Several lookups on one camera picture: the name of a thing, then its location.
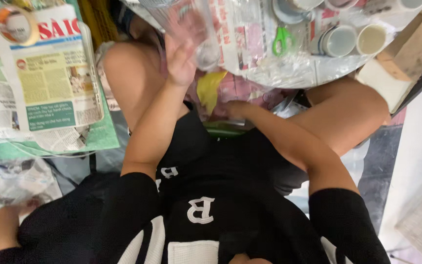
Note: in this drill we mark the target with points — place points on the person's left hand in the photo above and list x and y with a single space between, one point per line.
180 64

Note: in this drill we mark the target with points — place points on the person's right hand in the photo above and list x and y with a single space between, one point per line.
237 110

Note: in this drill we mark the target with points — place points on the person's left fingers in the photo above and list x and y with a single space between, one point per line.
191 35

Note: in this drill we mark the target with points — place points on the person's right fingers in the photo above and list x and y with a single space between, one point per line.
228 110

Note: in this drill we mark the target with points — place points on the clear drinking glass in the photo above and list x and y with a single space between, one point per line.
192 22

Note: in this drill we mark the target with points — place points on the green glass object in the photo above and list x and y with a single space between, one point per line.
225 131

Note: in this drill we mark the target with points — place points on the yellow paper piece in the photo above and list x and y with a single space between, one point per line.
209 90

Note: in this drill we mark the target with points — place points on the pink printed paper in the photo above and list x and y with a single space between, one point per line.
255 93

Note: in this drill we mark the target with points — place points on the newspaper sheet under plastic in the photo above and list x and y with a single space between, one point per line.
249 33

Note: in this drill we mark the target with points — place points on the person's left leg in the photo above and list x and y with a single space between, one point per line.
132 73

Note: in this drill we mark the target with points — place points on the person's leg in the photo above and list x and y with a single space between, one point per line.
343 113
132 73

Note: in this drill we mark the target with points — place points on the clear plastic sheet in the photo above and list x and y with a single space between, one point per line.
288 69

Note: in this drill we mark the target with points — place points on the person's black white shirt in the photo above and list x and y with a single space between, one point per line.
211 205

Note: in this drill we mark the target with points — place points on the white blue-rimmed bowl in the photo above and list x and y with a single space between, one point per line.
288 11

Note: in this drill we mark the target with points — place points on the person's right leg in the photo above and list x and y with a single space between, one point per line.
343 113

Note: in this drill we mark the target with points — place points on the green mat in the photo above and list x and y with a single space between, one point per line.
103 137

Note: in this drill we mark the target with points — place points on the white cup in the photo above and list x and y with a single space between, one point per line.
339 41

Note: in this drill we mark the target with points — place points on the stack of newspapers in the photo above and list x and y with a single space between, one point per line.
46 80

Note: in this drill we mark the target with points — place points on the white pink-rimmed bowl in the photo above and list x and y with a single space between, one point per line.
341 3

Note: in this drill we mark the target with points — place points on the white block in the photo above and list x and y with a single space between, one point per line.
385 86

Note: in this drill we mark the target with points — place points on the cream cup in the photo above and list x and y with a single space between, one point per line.
371 39

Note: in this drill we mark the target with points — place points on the beige tape roll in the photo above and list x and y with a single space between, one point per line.
16 25

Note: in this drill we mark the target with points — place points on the wooden block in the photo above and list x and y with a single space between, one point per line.
412 47

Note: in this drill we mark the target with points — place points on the small white bowl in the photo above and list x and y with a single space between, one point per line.
412 3

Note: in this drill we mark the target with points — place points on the crumpled plastic bag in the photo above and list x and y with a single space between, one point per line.
15 183

